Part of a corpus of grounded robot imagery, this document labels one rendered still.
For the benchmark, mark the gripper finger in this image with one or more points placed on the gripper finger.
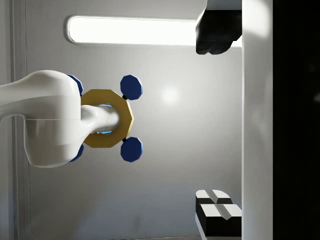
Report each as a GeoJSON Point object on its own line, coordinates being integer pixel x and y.
{"type": "Point", "coordinates": [220, 222]}
{"type": "Point", "coordinates": [217, 30]}

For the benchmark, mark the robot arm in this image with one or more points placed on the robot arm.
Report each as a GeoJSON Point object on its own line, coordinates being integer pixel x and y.
{"type": "Point", "coordinates": [50, 112]}

